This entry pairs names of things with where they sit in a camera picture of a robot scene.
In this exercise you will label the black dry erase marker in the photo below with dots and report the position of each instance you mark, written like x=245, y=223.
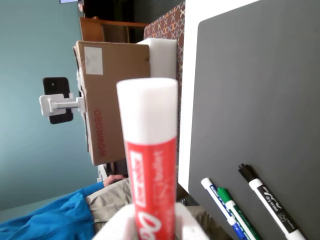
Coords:
x=265, y=192

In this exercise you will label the blue dry erase marker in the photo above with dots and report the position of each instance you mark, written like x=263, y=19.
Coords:
x=212, y=190

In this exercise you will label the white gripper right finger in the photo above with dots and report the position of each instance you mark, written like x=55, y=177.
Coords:
x=187, y=222

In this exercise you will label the grey rectangular mat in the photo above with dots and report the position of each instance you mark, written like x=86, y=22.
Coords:
x=250, y=100

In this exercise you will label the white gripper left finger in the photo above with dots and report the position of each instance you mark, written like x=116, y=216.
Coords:
x=120, y=225

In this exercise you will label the green dry erase marker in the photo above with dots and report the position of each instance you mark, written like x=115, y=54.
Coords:
x=237, y=212

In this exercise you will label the person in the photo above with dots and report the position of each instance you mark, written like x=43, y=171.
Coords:
x=50, y=217

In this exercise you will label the person's hand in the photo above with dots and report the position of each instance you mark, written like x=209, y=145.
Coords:
x=113, y=178

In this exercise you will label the white phone holder clamp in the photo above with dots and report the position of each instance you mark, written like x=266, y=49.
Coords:
x=60, y=105

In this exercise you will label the white foam block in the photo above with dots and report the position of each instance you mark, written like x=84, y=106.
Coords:
x=162, y=55

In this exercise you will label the wooden shelf unit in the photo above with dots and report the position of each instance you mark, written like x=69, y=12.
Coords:
x=112, y=30

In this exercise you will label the black smartphone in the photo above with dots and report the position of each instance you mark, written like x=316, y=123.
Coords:
x=56, y=85

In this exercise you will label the brown cardboard box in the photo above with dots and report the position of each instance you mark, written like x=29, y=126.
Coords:
x=112, y=70

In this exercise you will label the red dry erase marker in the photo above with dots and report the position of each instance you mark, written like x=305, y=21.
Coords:
x=150, y=155

